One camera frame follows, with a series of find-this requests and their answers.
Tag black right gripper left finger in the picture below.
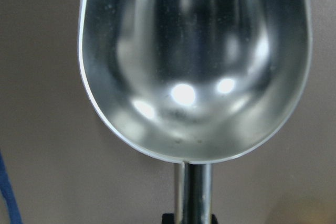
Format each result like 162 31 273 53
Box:
161 213 175 224

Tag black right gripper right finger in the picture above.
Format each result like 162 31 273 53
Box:
211 214 217 224

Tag stainless steel ice scoop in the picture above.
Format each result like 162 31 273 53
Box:
78 0 312 223

